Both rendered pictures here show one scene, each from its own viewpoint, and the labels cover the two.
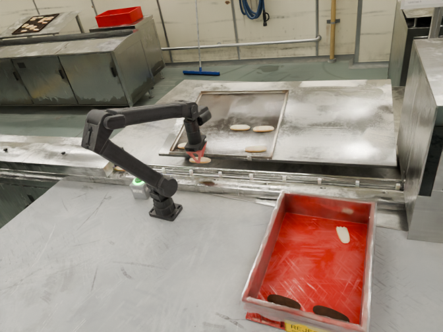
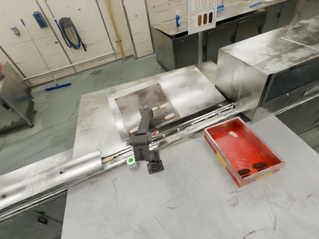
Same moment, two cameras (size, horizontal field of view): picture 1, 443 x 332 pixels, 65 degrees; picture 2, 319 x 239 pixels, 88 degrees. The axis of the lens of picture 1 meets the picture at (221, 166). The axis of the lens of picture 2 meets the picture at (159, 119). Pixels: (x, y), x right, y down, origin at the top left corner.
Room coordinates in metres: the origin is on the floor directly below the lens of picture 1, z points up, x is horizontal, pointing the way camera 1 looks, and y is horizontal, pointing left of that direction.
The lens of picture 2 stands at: (0.51, 0.58, 1.97)
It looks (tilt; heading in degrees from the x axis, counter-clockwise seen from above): 45 degrees down; 322
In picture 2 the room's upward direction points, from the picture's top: 12 degrees counter-clockwise
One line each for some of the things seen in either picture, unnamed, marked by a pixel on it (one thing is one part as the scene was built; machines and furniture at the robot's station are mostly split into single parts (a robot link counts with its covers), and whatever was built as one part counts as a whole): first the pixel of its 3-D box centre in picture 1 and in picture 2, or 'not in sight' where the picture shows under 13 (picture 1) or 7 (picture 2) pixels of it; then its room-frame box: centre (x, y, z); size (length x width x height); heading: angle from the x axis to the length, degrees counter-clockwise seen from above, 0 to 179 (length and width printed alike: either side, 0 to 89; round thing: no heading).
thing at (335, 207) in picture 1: (315, 255); (238, 147); (0.69, -0.23, 0.87); 0.49 x 0.34 x 0.10; 152
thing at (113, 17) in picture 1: (119, 16); not in sight; (4.98, 0.94, 0.93); 0.51 x 0.36 x 0.13; 70
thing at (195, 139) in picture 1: (194, 137); (150, 124); (1.27, 0.09, 1.04); 0.10 x 0.07 x 0.07; 156
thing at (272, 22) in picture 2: not in sight; (264, 17); (2.04, -4.53, 0.40); 1.30 x 0.85 x 0.80; 66
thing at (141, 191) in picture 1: (143, 190); (132, 163); (1.24, 0.36, 0.84); 0.08 x 0.08 x 0.11; 66
